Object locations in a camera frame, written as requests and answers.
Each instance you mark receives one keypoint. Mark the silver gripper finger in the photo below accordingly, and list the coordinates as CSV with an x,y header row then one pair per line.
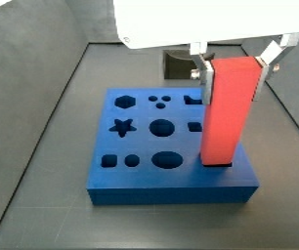
x,y
204,70
274,53

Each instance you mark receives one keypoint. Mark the red rectangular block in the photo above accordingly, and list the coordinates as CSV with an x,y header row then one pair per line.
x,y
235,81

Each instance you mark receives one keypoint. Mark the black curved holder stand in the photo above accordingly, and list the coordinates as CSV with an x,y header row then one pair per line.
x,y
177,64

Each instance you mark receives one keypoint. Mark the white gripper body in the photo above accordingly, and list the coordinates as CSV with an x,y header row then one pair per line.
x,y
153,23

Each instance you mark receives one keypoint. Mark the blue shape sorting board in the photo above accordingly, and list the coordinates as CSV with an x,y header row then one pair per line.
x,y
145,161

